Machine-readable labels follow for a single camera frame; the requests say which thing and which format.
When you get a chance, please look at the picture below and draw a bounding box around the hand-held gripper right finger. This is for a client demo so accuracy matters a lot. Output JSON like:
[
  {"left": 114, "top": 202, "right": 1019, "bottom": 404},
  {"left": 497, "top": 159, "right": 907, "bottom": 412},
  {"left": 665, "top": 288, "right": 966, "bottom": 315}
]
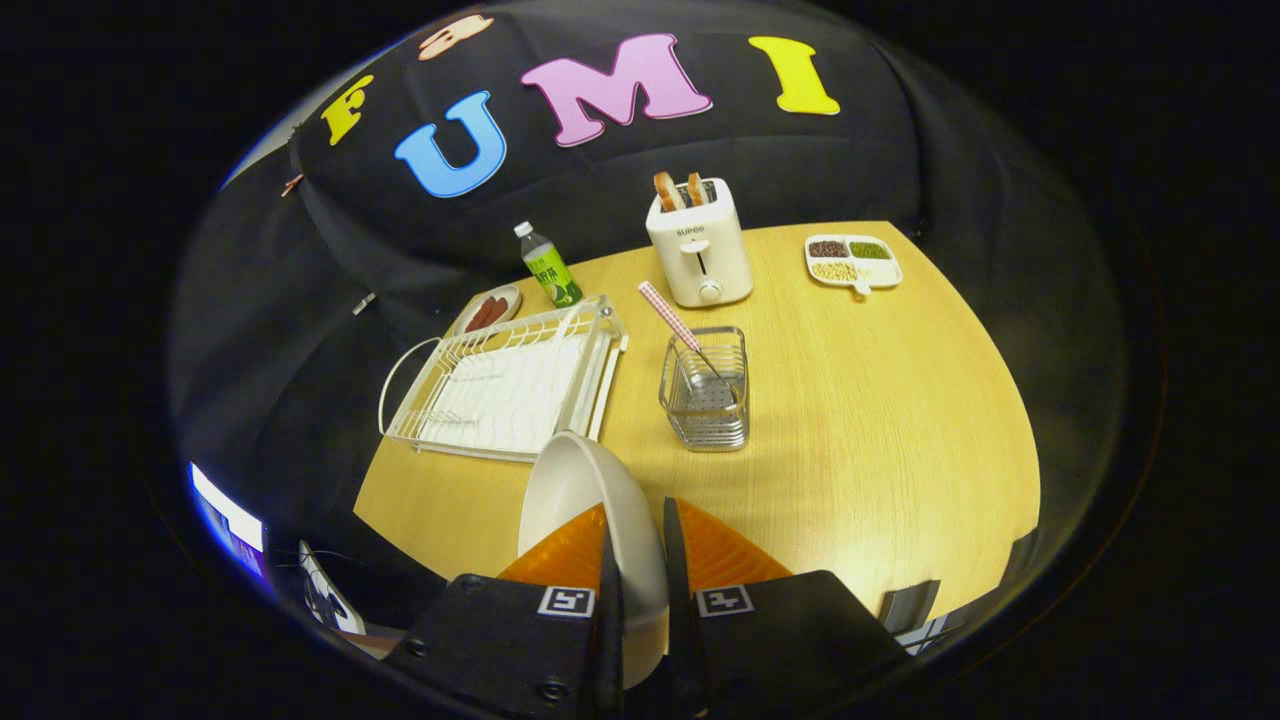
[{"left": 663, "top": 497, "right": 911, "bottom": 720}]

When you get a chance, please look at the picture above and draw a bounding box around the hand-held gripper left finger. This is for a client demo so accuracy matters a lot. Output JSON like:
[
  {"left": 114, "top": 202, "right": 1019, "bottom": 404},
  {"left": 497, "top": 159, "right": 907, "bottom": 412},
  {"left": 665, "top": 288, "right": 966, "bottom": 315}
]
[{"left": 385, "top": 503, "right": 626, "bottom": 720}]

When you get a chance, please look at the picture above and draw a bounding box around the beige round plate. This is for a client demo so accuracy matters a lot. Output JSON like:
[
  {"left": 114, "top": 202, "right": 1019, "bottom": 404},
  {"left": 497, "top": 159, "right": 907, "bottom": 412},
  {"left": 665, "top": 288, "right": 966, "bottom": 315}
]
[{"left": 517, "top": 431, "right": 671, "bottom": 691}]

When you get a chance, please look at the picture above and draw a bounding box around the metal wire basket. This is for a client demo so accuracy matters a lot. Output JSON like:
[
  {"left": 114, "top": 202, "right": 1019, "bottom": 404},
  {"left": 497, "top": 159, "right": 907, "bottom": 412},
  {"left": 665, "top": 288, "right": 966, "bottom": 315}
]
[{"left": 658, "top": 326, "right": 750, "bottom": 453}]

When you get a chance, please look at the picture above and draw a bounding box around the white wire dish rack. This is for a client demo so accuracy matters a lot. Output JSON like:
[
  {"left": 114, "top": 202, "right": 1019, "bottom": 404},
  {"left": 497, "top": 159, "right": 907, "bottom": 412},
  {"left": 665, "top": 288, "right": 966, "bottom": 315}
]
[{"left": 378, "top": 294, "right": 630, "bottom": 464}]

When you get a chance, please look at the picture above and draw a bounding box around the checkered handle spoon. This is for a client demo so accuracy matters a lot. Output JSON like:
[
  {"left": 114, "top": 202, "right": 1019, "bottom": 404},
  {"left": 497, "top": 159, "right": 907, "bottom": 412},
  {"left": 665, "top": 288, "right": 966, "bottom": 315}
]
[{"left": 638, "top": 281, "right": 739, "bottom": 396}]

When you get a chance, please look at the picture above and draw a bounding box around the white framed dark device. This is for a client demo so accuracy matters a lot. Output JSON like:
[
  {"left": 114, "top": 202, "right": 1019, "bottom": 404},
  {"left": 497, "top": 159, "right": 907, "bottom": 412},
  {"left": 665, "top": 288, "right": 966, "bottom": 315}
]
[{"left": 298, "top": 540, "right": 367, "bottom": 637}]

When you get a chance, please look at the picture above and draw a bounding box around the computer monitor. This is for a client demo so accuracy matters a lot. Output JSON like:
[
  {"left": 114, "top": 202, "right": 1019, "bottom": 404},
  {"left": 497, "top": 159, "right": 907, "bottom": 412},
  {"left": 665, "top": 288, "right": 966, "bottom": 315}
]
[{"left": 188, "top": 462, "right": 266, "bottom": 581}]

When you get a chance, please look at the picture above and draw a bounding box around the white toaster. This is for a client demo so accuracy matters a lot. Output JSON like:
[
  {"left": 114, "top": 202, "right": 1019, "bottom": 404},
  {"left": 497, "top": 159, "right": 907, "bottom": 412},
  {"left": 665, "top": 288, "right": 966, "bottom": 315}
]
[{"left": 645, "top": 178, "right": 754, "bottom": 309}]

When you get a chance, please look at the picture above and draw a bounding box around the small grey saucer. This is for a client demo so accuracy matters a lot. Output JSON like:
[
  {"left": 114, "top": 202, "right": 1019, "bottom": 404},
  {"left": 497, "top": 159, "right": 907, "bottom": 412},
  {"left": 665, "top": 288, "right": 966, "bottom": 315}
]
[{"left": 452, "top": 284, "right": 523, "bottom": 337}]

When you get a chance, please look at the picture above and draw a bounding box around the green label drink bottle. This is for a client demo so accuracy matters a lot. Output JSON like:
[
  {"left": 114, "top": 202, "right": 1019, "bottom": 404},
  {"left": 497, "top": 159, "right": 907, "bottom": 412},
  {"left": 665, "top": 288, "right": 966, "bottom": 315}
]
[{"left": 514, "top": 221, "right": 584, "bottom": 308}]

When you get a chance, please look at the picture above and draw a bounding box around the white divided tray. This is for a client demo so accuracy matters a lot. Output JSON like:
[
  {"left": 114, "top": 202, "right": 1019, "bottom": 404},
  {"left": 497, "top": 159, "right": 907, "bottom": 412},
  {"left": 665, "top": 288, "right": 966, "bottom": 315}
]
[{"left": 804, "top": 234, "right": 903, "bottom": 298}]

